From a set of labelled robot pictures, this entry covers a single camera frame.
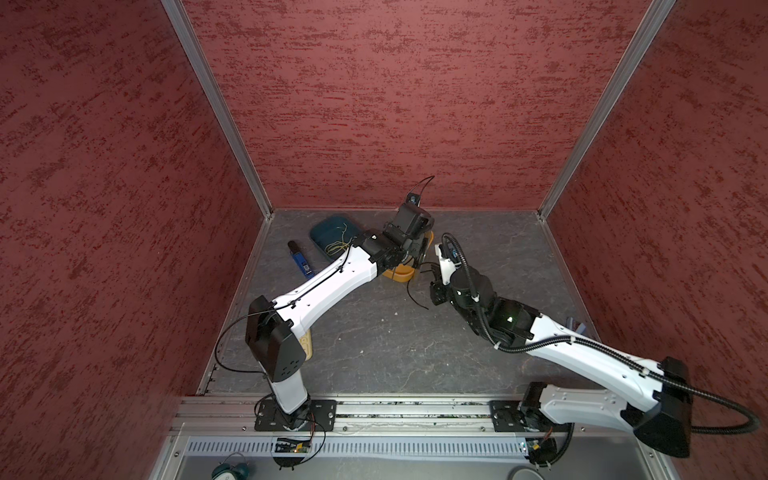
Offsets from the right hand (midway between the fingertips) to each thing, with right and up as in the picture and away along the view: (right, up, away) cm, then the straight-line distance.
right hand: (431, 273), depth 74 cm
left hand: (-7, +10, +6) cm, 13 cm away
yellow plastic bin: (-7, -3, +22) cm, 24 cm away
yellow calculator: (-35, -22, +11) cm, 43 cm away
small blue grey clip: (+46, -18, +16) cm, 52 cm away
